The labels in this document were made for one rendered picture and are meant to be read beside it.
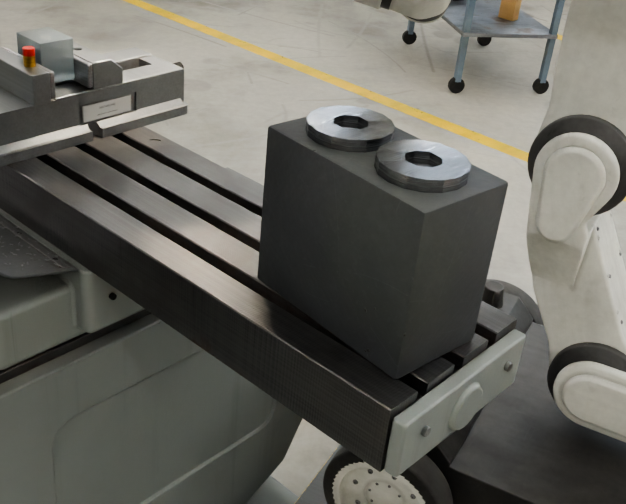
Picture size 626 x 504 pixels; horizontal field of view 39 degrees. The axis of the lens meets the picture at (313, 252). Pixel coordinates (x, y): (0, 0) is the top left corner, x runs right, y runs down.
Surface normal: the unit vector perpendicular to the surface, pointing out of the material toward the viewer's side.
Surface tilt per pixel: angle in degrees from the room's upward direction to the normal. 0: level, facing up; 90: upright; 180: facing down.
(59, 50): 90
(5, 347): 90
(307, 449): 0
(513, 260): 0
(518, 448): 0
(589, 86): 90
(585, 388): 90
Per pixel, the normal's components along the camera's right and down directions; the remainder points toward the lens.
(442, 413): 0.73, 0.40
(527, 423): 0.09, -0.86
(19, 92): -0.68, 0.32
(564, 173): -0.47, 0.42
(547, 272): -0.48, 0.73
